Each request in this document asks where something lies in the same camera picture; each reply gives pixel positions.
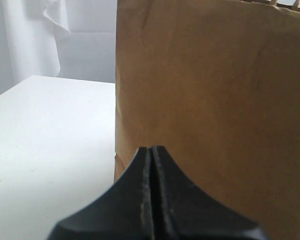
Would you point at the white backdrop cloth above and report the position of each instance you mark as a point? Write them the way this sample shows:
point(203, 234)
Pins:
point(73, 39)

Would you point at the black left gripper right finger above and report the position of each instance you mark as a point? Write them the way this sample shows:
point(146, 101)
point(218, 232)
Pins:
point(182, 211)

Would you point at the brown paper bag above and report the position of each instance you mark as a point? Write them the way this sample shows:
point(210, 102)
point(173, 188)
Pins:
point(217, 82)

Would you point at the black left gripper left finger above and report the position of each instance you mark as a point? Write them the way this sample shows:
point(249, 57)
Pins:
point(123, 212)

